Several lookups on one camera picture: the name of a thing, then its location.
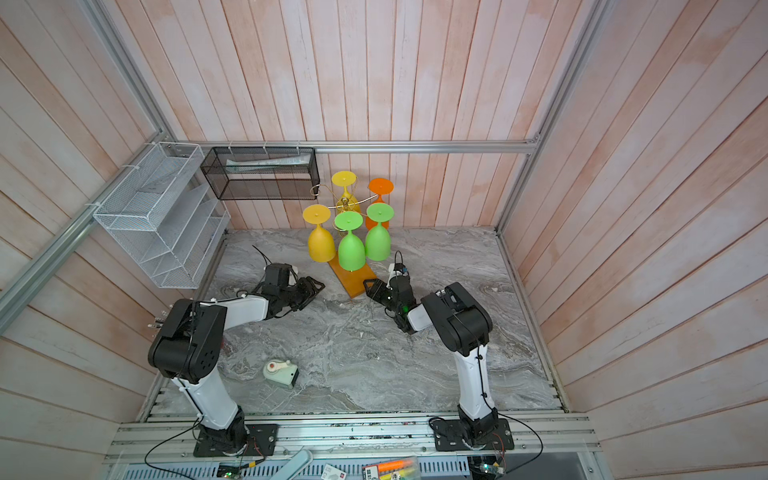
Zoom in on red pencil cup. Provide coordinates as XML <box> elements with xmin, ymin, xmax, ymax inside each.
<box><xmin>147</xmin><ymin>310</ymin><xmax>168</xmax><ymax>329</ymax></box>

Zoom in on box of coloured items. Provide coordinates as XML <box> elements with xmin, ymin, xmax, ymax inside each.
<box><xmin>362</xmin><ymin>457</ymin><xmax>421</xmax><ymax>480</ymax></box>

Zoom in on black mesh basket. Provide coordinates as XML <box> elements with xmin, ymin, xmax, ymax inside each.
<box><xmin>201</xmin><ymin>146</ymin><xmax>320</xmax><ymax>201</ymax></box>

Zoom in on yellow wine glass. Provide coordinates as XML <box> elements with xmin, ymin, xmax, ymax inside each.
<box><xmin>331</xmin><ymin>170</ymin><xmax>361</xmax><ymax>214</ymax></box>
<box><xmin>303</xmin><ymin>204</ymin><xmax>336</xmax><ymax>263</ymax></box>

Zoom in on white wire mesh shelf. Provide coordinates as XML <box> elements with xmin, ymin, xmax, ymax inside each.
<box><xmin>94</xmin><ymin>142</ymin><xmax>230</xmax><ymax>290</ymax></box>

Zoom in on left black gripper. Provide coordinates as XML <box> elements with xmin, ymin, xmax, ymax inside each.
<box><xmin>280</xmin><ymin>276</ymin><xmax>327</xmax><ymax>312</ymax></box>

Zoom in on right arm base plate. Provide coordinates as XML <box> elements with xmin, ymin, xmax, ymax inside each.
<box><xmin>428</xmin><ymin>417</ymin><xmax>514</xmax><ymax>452</ymax></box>

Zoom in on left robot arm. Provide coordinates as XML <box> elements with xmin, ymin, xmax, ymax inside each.
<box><xmin>148</xmin><ymin>263</ymin><xmax>325</xmax><ymax>456</ymax></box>

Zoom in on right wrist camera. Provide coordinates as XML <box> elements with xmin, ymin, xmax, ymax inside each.
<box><xmin>387</xmin><ymin>250</ymin><xmax>410</xmax><ymax>286</ymax></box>

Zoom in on gold rack with wooden base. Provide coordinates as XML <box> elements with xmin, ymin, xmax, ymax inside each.
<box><xmin>320</xmin><ymin>197</ymin><xmax>374</xmax><ymax>299</ymax></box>

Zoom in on orange wine glass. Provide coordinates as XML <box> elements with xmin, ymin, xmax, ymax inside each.
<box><xmin>365</xmin><ymin>178</ymin><xmax>394</xmax><ymax>230</ymax></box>

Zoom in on green wine glass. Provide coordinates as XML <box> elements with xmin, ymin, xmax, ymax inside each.
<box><xmin>334</xmin><ymin>211</ymin><xmax>366</xmax><ymax>272</ymax></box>
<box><xmin>365</xmin><ymin>203</ymin><xmax>394</xmax><ymax>261</ymax></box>

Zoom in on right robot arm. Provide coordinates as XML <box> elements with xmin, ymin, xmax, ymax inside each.
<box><xmin>363</xmin><ymin>275</ymin><xmax>506</xmax><ymax>451</ymax></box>

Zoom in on aluminium front rail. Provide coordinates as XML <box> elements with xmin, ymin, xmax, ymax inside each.
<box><xmin>104</xmin><ymin>410</ymin><xmax>601</xmax><ymax>463</ymax></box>

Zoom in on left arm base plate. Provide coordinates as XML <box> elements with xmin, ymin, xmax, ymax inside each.
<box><xmin>193</xmin><ymin>423</ymin><xmax>279</xmax><ymax>458</ymax></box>

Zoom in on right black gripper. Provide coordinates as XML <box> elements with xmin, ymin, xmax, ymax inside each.
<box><xmin>364</xmin><ymin>278</ymin><xmax>404</xmax><ymax>318</ymax></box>

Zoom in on front yellow wine glass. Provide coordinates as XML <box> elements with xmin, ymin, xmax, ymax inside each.
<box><xmin>303</xmin><ymin>204</ymin><xmax>336</xmax><ymax>263</ymax></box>

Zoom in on back yellow wine glass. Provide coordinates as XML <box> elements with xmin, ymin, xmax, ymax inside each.
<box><xmin>331</xmin><ymin>170</ymin><xmax>361</xmax><ymax>214</ymax></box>

